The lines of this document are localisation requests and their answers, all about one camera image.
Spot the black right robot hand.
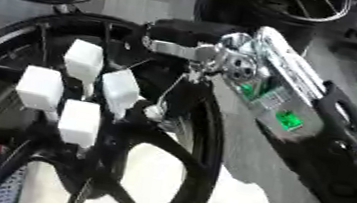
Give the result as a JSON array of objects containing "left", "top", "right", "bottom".
[{"left": 119, "top": 10, "right": 259, "bottom": 141}]

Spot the white pin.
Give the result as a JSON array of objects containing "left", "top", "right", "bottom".
[
  {"left": 94, "top": 64, "right": 147, "bottom": 126},
  {"left": 51, "top": 97, "right": 106, "bottom": 162},
  {"left": 10, "top": 62, "right": 70, "bottom": 124},
  {"left": 55, "top": 36, "right": 109, "bottom": 103}
]

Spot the black spoked wheel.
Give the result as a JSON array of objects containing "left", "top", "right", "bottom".
[{"left": 0, "top": 0, "right": 244, "bottom": 203}]

